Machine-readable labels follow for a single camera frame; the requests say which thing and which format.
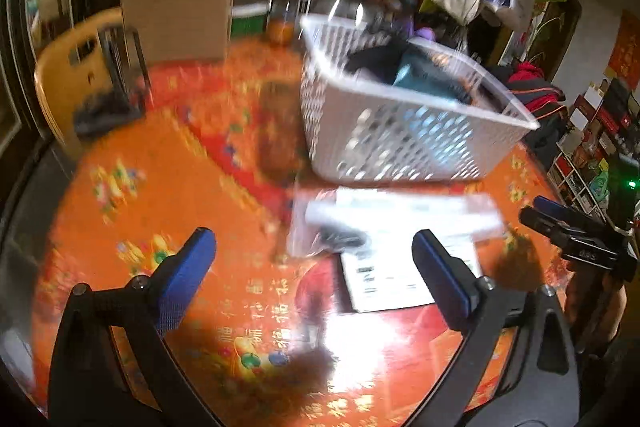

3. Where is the wooden chair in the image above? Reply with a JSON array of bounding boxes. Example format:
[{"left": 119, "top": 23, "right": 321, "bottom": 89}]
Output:
[{"left": 34, "top": 7, "right": 151, "bottom": 148}]

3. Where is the black phone stand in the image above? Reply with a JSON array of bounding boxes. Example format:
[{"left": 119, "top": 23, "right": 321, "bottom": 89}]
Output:
[{"left": 74, "top": 27, "right": 154, "bottom": 138}]

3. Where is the storage shelf with boxes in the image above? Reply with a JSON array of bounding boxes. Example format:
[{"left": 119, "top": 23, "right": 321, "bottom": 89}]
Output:
[{"left": 547, "top": 77, "right": 640, "bottom": 219}]

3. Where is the white paper sheet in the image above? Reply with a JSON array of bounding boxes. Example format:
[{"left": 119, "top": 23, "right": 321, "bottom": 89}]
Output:
[{"left": 340, "top": 247, "right": 484, "bottom": 314}]

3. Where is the red wall poster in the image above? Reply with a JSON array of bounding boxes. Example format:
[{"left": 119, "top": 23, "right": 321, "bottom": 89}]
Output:
[{"left": 606, "top": 9, "right": 640, "bottom": 81}]

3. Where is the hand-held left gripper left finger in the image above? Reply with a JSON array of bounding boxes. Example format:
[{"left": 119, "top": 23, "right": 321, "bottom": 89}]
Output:
[{"left": 47, "top": 227, "right": 223, "bottom": 427}]

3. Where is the white perforated plastic basket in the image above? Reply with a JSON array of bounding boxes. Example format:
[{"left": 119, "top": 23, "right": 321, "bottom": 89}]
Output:
[{"left": 299, "top": 14, "right": 542, "bottom": 184}]

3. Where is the clear plastic bag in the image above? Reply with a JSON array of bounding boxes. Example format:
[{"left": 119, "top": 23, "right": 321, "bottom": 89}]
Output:
[{"left": 289, "top": 186, "right": 506, "bottom": 314}]

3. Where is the black cloth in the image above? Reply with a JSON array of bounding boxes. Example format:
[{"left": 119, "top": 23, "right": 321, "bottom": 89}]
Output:
[{"left": 345, "top": 44, "right": 416, "bottom": 84}]

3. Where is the brown cardboard box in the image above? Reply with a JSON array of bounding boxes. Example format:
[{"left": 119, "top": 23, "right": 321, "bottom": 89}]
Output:
[{"left": 116, "top": 0, "right": 239, "bottom": 66}]

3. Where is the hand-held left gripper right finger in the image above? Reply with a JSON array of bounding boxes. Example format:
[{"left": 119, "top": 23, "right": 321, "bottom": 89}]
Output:
[{"left": 411, "top": 229, "right": 581, "bottom": 427}]

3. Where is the person's right hand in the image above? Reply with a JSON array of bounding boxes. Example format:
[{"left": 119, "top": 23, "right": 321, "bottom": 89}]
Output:
[{"left": 564, "top": 259, "right": 629, "bottom": 354}]

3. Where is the red and black backpack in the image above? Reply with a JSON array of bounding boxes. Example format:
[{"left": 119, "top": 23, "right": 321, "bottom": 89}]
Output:
[{"left": 499, "top": 62, "right": 570, "bottom": 160}]

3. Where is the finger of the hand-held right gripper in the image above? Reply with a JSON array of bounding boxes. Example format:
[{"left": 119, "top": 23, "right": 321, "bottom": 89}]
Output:
[
  {"left": 533, "top": 195, "right": 607, "bottom": 230},
  {"left": 519, "top": 206, "right": 621, "bottom": 260}
]

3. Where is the teal cloth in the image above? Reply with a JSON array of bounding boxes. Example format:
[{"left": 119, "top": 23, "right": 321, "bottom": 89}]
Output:
[{"left": 392, "top": 49, "right": 475, "bottom": 104}]

